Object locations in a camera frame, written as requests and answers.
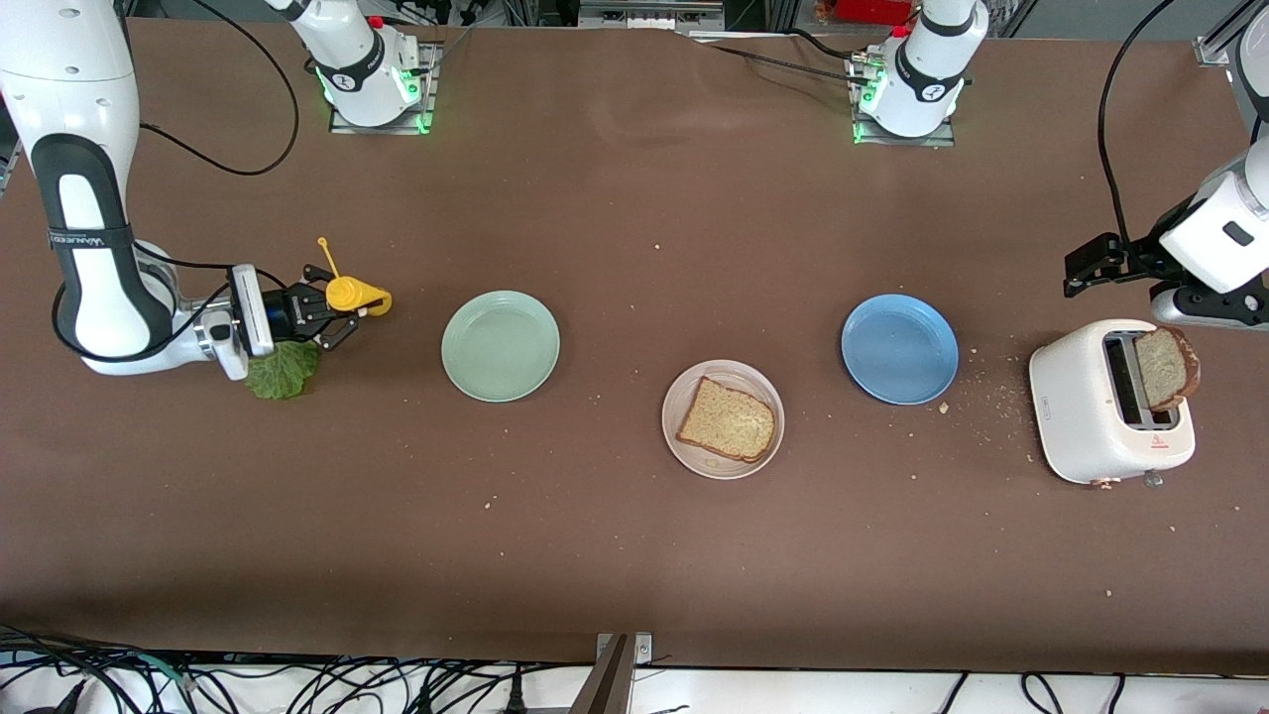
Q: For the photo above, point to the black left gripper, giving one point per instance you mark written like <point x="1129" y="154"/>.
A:
<point x="1133" y="255"/>

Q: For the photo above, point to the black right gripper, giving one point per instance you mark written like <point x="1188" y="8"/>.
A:
<point x="282" y="307"/>

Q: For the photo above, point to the yellow squeeze bottle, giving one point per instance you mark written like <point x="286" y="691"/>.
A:
<point x="357" y="296"/>

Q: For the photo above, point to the brown crust bread slice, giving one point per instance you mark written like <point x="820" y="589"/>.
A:
<point x="1168" y="367"/>
<point x="729" y="421"/>

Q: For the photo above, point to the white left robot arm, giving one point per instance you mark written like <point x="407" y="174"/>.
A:
<point x="1205" y="243"/>

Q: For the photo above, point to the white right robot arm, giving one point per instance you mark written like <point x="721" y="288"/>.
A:
<point x="69" y="59"/>

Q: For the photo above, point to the pale green plate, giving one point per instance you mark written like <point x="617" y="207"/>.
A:
<point x="501" y="347"/>

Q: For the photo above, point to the blue plate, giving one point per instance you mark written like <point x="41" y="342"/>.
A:
<point x="899" y="349"/>

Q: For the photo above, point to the beige plate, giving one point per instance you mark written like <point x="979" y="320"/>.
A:
<point x="684" y="397"/>

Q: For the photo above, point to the green lettuce leaf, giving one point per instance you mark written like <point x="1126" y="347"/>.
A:
<point x="283" y="377"/>

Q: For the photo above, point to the white toaster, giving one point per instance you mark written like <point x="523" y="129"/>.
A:
<point x="1076" y="407"/>

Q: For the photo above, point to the aluminium corner profile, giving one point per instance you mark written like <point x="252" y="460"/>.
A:
<point x="1211" y="50"/>

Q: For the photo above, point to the red box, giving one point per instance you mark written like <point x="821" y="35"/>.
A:
<point x="877" y="10"/>

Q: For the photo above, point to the grey metal box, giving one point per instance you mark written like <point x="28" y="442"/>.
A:
<point x="644" y="15"/>

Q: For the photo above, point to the black power plug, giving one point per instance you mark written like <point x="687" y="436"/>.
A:
<point x="516" y="699"/>

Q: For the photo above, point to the dark grey metal bar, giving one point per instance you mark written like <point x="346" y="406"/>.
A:
<point x="607" y="684"/>

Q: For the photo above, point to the silver table bracket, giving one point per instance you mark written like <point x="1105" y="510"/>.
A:
<point x="644" y="650"/>

